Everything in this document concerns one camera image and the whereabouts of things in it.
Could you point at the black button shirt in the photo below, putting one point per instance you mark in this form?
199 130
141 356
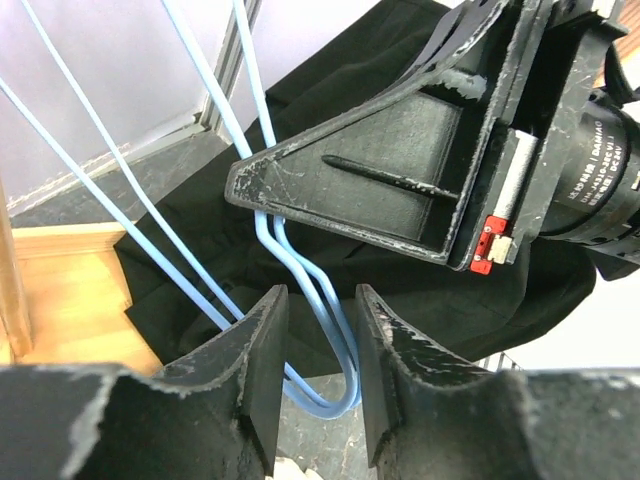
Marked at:
472 314

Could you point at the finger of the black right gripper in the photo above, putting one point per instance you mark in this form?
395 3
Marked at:
396 172

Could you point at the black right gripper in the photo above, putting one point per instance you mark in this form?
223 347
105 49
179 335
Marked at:
534 140

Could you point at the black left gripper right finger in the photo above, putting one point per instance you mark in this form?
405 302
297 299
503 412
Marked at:
431 414

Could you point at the wooden clothes rack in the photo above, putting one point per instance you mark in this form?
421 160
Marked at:
64 298

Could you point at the aluminium frame rail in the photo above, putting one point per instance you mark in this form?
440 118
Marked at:
227 68

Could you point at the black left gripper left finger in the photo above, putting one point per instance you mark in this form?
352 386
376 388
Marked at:
212 414

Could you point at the light blue hanger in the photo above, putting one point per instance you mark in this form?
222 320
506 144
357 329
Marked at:
270 231
100 117

